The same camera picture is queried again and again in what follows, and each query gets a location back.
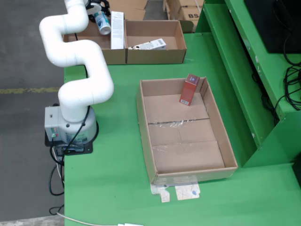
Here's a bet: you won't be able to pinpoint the red carton box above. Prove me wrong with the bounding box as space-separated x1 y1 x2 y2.
179 73 200 107

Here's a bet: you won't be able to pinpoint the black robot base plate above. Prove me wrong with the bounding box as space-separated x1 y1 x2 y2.
44 130 94 156

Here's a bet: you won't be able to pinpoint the black cable bundle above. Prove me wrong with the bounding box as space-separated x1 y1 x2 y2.
272 0 301 125

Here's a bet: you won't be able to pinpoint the black power cables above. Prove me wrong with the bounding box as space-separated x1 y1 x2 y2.
48 141 66 215

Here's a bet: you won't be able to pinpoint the grey robot controller box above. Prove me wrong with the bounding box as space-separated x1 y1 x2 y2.
44 106 63 142

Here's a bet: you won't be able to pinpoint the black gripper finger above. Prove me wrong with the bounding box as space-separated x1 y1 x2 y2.
101 0 111 17

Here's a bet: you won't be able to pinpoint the shallow cardboard tray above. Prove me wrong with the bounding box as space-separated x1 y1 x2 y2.
136 76 238 186

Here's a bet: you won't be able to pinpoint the small cardboard tab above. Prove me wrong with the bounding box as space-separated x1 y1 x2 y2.
150 183 171 203

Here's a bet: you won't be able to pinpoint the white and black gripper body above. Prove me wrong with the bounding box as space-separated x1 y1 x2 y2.
85 0 106 24

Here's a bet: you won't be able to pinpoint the cardboard box printed BS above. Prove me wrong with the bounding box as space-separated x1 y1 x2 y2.
178 6 202 27

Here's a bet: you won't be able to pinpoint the thin beige cable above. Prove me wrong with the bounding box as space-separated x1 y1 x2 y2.
52 148 65 186

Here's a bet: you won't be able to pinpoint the cardboard tab with blue logo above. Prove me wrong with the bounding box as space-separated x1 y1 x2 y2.
175 184 202 201

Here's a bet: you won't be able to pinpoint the white cable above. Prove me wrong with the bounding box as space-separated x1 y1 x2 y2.
56 211 118 226

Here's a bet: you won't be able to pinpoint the white carton box with barcode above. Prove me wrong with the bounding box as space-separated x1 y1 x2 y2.
128 39 167 51

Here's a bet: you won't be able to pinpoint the white bottle with teal label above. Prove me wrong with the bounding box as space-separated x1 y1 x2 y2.
94 11 112 36

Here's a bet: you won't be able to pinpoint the green metal cabinet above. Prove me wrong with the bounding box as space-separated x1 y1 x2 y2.
195 0 301 169

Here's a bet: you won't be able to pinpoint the black monitor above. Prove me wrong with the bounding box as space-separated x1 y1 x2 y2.
243 0 301 54

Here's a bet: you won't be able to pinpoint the tall white carton box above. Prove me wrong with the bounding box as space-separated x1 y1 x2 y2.
110 11 125 50

